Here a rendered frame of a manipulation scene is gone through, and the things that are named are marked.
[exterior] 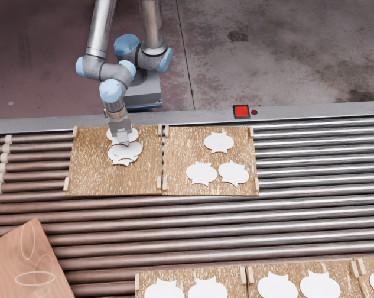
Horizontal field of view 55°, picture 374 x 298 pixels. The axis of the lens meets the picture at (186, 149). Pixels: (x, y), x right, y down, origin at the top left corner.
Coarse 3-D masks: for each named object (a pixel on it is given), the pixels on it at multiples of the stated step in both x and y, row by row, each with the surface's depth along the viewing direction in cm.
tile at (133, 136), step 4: (132, 124) 157; (132, 128) 156; (108, 132) 155; (132, 132) 155; (136, 132) 155; (108, 136) 154; (128, 136) 154; (132, 136) 154; (136, 136) 154; (112, 140) 153; (116, 140) 153; (132, 140) 153; (112, 144) 152; (116, 144) 152; (120, 144) 153; (124, 144) 152; (128, 144) 152
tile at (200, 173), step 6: (198, 162) 160; (192, 168) 158; (198, 168) 158; (204, 168) 158; (210, 168) 158; (186, 174) 157; (192, 174) 157; (198, 174) 157; (204, 174) 157; (210, 174) 157; (216, 174) 157; (198, 180) 155; (204, 180) 155; (210, 180) 155
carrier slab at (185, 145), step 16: (176, 128) 170; (192, 128) 170; (208, 128) 170; (224, 128) 170; (240, 128) 170; (176, 144) 166; (192, 144) 166; (240, 144) 166; (176, 160) 162; (192, 160) 162; (208, 160) 162; (224, 160) 162; (240, 160) 162; (176, 176) 157; (256, 176) 157; (176, 192) 154; (192, 192) 154; (208, 192) 154; (224, 192) 154; (240, 192) 154; (256, 192) 154
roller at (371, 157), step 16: (256, 160) 164; (272, 160) 163; (288, 160) 163; (304, 160) 163; (320, 160) 164; (336, 160) 164; (352, 160) 164; (368, 160) 165; (0, 176) 159; (16, 176) 159; (32, 176) 160; (48, 176) 160; (64, 176) 160
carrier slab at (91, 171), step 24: (96, 144) 166; (144, 144) 166; (72, 168) 160; (96, 168) 160; (120, 168) 160; (144, 168) 160; (72, 192) 154; (96, 192) 154; (120, 192) 154; (144, 192) 154
